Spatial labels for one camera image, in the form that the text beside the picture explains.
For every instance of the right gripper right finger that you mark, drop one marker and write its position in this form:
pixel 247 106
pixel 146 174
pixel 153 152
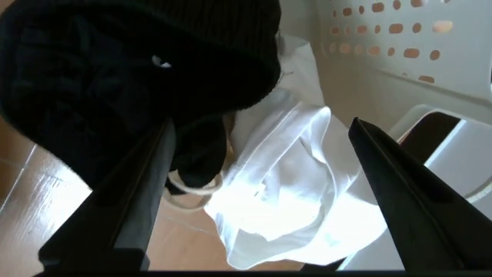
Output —
pixel 423 215

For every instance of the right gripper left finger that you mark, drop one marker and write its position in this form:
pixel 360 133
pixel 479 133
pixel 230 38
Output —
pixel 107 223

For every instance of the black shorts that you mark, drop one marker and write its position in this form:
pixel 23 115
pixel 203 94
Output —
pixel 115 77

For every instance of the white laundry basket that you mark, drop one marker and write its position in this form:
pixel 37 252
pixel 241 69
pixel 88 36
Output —
pixel 453 57

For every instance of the white garment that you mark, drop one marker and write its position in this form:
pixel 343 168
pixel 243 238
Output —
pixel 288 192

